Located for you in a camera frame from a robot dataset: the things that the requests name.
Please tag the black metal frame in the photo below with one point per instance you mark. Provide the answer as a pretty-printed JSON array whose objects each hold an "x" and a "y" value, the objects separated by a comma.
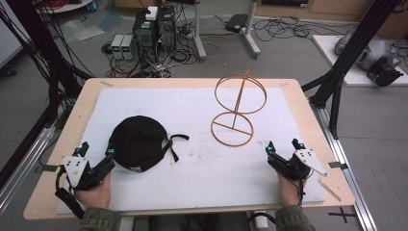
[
  {"x": 48, "y": 64},
  {"x": 349, "y": 54}
]

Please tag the person's left hand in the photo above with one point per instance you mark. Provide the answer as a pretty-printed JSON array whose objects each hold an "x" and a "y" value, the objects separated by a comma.
[{"x": 94, "y": 195}]

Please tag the white floor board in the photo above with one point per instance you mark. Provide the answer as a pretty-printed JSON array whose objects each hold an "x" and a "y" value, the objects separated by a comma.
[{"x": 352, "y": 78}]

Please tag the black computer tower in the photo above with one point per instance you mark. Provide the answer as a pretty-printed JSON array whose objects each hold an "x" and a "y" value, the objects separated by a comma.
[
  {"x": 166, "y": 29},
  {"x": 146, "y": 38}
]

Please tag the white round table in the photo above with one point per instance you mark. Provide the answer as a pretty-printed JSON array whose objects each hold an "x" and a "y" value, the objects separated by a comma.
[{"x": 69, "y": 6}]

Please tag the aluminium rail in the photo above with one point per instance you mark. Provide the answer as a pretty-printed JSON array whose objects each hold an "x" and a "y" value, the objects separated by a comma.
[
  {"x": 349, "y": 179},
  {"x": 22, "y": 170}
]

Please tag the black device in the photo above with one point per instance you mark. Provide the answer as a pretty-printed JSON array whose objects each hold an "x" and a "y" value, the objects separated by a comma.
[{"x": 385, "y": 73}]

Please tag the black cap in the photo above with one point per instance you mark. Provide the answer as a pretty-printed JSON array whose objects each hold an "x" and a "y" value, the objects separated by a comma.
[{"x": 138, "y": 142}]

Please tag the black tape cross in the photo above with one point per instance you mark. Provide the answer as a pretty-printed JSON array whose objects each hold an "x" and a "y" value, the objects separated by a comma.
[{"x": 342, "y": 215}]

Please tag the clear plastic sheet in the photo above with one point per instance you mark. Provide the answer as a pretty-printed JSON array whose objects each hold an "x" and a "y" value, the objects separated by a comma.
[{"x": 81, "y": 30}]

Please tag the person's right hand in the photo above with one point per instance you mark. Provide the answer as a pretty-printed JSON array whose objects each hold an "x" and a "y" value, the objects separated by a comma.
[{"x": 288, "y": 191}]

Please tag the white desk leg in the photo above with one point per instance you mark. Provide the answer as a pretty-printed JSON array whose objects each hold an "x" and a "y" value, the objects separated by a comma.
[
  {"x": 199, "y": 35},
  {"x": 251, "y": 35}
]

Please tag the grey power supply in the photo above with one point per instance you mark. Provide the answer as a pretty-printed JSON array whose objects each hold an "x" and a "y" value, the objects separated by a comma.
[
  {"x": 116, "y": 46},
  {"x": 129, "y": 47}
]

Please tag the white box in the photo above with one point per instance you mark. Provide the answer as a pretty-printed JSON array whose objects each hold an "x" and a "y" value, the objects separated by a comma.
[{"x": 152, "y": 12}]

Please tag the beige tape strip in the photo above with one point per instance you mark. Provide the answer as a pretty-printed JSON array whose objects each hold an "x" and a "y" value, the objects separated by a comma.
[
  {"x": 330, "y": 191},
  {"x": 107, "y": 83}
]

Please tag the grey rounded device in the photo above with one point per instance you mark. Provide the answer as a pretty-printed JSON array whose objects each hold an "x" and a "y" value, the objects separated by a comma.
[{"x": 373, "y": 51}]

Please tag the black flat box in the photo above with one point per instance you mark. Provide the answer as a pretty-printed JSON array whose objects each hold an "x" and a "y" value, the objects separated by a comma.
[{"x": 236, "y": 23}]

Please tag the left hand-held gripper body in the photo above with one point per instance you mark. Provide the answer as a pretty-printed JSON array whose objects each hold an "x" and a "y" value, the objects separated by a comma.
[{"x": 76, "y": 170}]

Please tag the white foam mat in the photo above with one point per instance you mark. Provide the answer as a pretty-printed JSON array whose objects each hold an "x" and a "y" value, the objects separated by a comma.
[{"x": 205, "y": 179}]

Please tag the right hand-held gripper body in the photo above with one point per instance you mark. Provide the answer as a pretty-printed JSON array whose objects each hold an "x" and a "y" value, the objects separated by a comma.
[{"x": 300, "y": 165}]

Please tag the grey tape strip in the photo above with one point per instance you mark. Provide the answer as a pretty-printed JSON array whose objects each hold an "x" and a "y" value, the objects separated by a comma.
[
  {"x": 338, "y": 165},
  {"x": 46, "y": 167}
]

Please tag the whiteboard panel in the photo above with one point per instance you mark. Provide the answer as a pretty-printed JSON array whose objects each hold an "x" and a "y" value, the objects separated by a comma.
[{"x": 11, "y": 35}]

